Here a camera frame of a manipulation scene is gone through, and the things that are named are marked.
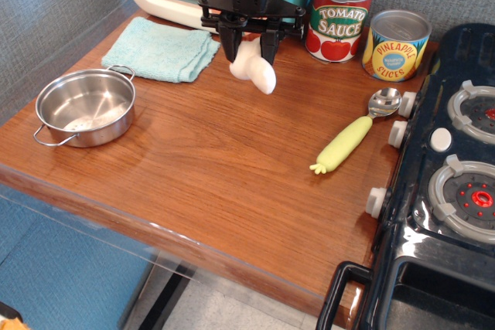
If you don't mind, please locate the pineapple slices toy can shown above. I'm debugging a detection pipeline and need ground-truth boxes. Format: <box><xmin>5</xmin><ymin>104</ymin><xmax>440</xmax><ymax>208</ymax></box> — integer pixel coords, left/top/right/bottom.
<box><xmin>362</xmin><ymin>9</ymin><xmax>432</xmax><ymax>82</ymax></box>

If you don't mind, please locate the black toy stove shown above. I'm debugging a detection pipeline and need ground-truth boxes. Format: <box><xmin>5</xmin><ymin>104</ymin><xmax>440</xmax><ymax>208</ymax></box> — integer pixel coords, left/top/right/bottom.
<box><xmin>317</xmin><ymin>23</ymin><xmax>494</xmax><ymax>329</ymax></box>

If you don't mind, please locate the small steel pot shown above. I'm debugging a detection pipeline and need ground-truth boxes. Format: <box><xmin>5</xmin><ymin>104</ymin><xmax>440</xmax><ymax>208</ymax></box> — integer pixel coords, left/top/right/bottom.
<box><xmin>33</xmin><ymin>65</ymin><xmax>137</xmax><ymax>148</ymax></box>

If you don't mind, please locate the light blue folded cloth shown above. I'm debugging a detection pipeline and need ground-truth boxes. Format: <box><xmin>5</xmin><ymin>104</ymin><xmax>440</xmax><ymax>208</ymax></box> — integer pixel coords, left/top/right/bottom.
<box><xmin>101</xmin><ymin>17</ymin><xmax>220</xmax><ymax>83</ymax></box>

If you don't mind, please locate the tomato sauce toy can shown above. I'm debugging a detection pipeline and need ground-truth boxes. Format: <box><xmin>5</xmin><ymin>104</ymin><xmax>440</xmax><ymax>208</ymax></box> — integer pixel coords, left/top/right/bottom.
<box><xmin>306</xmin><ymin>0</ymin><xmax>372</xmax><ymax>63</ymax></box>

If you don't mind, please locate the spoon with yellow-green handle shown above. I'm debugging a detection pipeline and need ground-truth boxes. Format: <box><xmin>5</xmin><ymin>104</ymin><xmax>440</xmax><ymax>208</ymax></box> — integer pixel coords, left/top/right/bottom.
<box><xmin>309</xmin><ymin>87</ymin><xmax>402</xmax><ymax>175</ymax></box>

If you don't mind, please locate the white plush mushroom toy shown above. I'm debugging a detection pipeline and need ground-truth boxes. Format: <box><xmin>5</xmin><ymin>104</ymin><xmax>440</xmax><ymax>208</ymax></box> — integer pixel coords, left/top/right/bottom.
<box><xmin>229</xmin><ymin>34</ymin><xmax>277</xmax><ymax>95</ymax></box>

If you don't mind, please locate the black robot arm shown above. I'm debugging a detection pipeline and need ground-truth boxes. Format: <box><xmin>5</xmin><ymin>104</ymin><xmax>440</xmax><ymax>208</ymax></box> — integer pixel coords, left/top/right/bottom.
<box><xmin>198</xmin><ymin>0</ymin><xmax>306</xmax><ymax>63</ymax></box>

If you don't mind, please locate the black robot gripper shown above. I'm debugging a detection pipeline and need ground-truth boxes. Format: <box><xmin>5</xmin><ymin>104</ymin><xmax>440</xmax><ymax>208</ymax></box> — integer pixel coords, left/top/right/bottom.
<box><xmin>198</xmin><ymin>0</ymin><xmax>306</xmax><ymax>65</ymax></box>

